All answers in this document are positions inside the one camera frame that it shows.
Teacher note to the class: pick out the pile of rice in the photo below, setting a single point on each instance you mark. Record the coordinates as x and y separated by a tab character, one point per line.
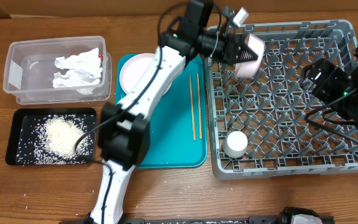
50	139

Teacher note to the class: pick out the left wooden chopstick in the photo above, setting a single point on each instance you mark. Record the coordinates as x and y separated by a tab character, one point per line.
192	108

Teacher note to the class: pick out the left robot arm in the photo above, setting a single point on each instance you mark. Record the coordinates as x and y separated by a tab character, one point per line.
124	129

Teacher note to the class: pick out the small white cup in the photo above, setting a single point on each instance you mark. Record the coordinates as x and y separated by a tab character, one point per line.
235	144

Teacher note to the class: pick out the right wooden chopstick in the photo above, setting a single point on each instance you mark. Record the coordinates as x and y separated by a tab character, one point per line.
199	106

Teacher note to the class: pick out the white napkin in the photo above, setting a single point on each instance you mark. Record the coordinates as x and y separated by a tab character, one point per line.
82	70

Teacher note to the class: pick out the wooden chopstick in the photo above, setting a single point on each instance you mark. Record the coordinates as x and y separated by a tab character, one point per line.
199	106
192	108

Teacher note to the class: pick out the large white plate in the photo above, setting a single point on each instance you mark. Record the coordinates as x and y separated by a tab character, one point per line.
133	69

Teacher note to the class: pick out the teal serving tray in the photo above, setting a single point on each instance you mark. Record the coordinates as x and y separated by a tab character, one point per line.
171	135

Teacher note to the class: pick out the black plastic tray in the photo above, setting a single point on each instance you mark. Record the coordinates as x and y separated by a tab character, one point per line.
18	119

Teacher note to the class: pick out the small pink bowl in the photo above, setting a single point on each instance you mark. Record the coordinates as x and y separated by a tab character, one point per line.
249	69

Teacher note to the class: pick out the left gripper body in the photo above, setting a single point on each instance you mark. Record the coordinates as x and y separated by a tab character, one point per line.
223	48

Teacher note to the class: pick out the grey dishwasher rack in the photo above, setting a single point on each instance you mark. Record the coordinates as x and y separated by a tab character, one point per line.
270	107

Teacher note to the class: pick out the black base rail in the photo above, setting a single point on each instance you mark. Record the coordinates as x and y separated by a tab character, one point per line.
289	215

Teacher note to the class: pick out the clear plastic waste bin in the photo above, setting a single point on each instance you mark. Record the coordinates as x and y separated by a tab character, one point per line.
29	70

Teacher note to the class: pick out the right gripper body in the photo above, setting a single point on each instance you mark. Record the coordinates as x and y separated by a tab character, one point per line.
330	83

